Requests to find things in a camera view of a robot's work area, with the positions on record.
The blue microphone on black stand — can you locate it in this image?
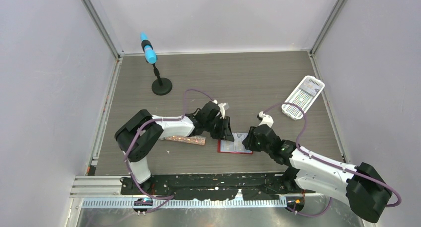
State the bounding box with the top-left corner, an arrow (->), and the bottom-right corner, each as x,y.
140,33 -> 173,96

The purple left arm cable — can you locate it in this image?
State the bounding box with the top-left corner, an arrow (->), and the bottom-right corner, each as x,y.
123,88 -> 218,214

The red leather card holder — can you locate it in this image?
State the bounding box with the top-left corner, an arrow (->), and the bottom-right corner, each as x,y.
218,140 -> 241,154

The white slotted cable duct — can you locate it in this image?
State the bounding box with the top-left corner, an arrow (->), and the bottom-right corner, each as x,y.
81,196 -> 287,209

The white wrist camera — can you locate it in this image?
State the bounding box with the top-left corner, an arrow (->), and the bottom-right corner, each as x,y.
257,111 -> 274,128
213,99 -> 229,119

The aluminium frame rail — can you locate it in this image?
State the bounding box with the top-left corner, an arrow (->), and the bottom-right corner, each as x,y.
70,172 -> 330,198

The white perforated plastic basket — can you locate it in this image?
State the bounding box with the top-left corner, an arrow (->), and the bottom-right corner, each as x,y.
281,75 -> 325,120

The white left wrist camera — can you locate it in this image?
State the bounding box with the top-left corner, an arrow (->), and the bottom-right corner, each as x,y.
213,99 -> 229,119

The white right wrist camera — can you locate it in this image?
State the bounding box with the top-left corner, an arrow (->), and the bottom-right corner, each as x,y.
257,111 -> 274,128

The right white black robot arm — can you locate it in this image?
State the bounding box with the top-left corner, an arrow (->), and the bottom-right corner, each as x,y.
242,124 -> 392,223

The glittery sequin tube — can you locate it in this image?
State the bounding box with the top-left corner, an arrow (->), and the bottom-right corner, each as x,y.
164,136 -> 206,146

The silver VIP card in basket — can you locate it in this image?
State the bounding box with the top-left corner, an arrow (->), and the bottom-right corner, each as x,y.
300,79 -> 322,97

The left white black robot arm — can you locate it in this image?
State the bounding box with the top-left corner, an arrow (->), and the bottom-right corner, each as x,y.
114,101 -> 234,194

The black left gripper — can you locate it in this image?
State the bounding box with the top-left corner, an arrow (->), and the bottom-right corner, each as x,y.
204,115 -> 234,141

